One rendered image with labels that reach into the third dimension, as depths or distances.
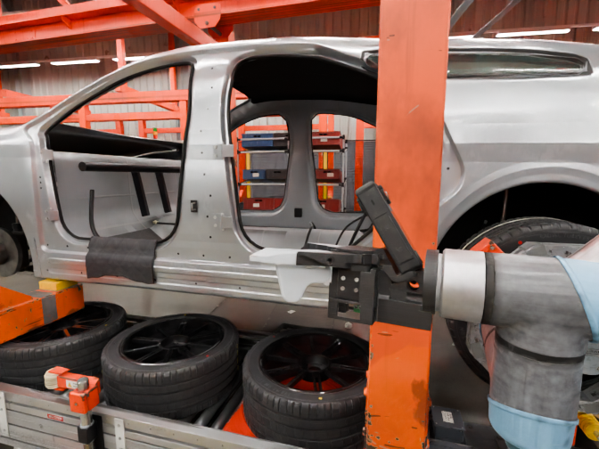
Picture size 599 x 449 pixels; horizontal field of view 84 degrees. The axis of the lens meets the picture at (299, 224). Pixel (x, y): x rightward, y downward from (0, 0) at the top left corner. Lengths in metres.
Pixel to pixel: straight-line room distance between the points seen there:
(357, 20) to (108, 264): 10.20
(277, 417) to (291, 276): 1.12
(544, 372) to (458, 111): 1.16
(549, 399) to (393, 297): 0.16
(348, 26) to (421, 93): 10.39
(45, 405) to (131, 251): 0.74
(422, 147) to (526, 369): 0.61
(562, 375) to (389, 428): 0.78
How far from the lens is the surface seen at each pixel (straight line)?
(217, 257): 1.70
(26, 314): 2.30
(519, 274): 0.38
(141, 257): 1.93
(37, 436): 2.08
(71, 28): 5.44
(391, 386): 1.06
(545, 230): 1.38
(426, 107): 0.91
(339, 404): 1.42
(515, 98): 1.51
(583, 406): 1.53
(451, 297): 0.37
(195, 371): 1.68
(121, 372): 1.75
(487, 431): 1.91
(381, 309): 0.40
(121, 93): 9.06
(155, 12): 3.31
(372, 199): 0.39
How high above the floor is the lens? 1.33
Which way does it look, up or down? 8 degrees down
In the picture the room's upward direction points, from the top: straight up
